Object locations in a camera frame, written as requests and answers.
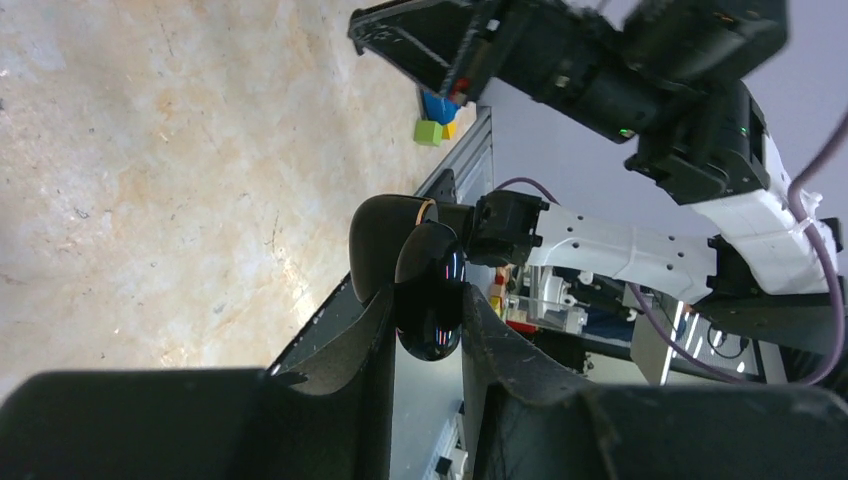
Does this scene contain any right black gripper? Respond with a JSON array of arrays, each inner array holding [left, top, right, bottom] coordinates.
[[348, 1, 663, 144]]

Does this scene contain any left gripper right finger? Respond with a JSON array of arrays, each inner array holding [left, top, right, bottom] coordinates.
[[461, 285, 847, 479]]

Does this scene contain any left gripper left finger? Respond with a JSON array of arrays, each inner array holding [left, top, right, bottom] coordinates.
[[1, 288, 395, 479]]

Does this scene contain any black earbud case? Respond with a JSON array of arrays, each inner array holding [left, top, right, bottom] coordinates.
[[348, 194, 466, 362]]

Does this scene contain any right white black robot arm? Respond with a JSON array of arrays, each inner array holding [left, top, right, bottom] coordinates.
[[348, 1, 842, 351]]

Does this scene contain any blue toy car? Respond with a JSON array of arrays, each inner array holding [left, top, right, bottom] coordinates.
[[420, 90, 460, 125]]

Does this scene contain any green cube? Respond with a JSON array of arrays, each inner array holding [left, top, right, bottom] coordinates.
[[413, 119, 443, 147]]

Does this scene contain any yellow cube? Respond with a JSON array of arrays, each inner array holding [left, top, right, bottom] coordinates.
[[441, 121, 457, 141]]

